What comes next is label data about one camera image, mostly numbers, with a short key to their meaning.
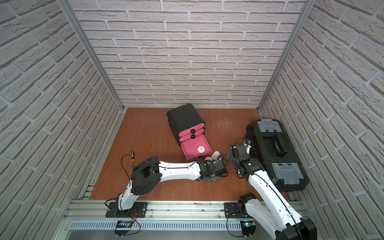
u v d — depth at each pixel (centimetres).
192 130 87
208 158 93
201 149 94
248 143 70
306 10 70
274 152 78
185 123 89
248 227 71
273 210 45
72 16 73
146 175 52
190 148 94
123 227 71
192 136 92
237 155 61
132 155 92
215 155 92
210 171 64
